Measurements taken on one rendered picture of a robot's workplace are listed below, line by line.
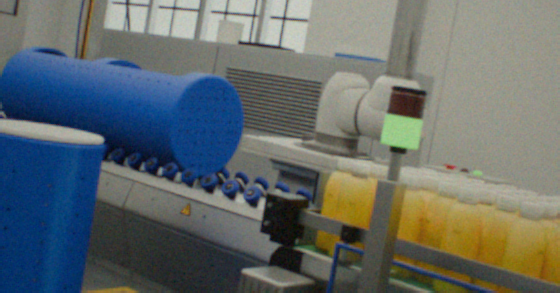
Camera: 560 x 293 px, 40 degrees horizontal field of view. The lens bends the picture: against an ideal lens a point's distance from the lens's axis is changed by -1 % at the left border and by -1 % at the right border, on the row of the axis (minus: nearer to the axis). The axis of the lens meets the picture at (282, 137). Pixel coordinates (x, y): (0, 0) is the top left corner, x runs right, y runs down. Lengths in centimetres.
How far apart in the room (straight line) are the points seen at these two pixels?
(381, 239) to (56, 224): 78
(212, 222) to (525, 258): 82
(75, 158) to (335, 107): 109
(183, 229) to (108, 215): 32
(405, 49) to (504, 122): 227
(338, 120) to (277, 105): 140
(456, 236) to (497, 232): 7
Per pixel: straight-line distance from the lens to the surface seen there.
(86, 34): 311
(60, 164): 174
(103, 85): 226
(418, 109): 129
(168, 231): 201
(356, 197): 156
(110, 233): 223
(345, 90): 256
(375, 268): 131
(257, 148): 258
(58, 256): 179
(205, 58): 432
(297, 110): 386
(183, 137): 204
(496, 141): 470
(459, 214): 145
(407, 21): 249
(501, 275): 140
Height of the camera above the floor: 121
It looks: 3 degrees down
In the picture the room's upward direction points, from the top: 10 degrees clockwise
